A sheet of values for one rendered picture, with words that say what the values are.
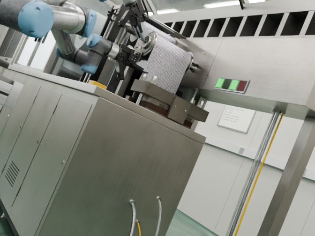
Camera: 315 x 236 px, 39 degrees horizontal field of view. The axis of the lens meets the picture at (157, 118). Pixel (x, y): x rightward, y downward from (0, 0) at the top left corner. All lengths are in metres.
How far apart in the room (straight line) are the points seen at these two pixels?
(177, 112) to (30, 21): 1.02
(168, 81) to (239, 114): 3.48
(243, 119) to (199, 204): 1.24
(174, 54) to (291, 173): 0.91
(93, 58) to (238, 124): 3.80
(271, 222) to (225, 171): 3.71
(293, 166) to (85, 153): 0.91
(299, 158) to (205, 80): 0.73
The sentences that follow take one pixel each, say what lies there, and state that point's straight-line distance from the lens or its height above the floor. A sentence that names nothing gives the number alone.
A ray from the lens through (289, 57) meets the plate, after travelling 2.04.
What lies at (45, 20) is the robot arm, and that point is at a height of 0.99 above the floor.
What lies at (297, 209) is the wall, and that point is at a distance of 4.77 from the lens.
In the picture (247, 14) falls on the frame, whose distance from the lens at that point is 2.44.
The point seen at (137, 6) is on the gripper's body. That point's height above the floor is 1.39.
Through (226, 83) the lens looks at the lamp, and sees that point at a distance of 2.26.
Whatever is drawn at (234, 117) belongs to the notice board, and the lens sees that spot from 5.89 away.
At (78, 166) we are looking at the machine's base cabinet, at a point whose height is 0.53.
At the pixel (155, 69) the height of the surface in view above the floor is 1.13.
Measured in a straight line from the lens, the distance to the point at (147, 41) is 2.39.
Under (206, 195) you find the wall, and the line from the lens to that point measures 5.80.
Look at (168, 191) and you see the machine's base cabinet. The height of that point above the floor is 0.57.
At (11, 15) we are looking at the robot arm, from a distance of 1.47.
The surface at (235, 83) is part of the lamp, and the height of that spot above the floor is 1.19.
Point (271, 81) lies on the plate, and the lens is 2.05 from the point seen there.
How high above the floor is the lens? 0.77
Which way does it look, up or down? 3 degrees up
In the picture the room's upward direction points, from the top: 23 degrees clockwise
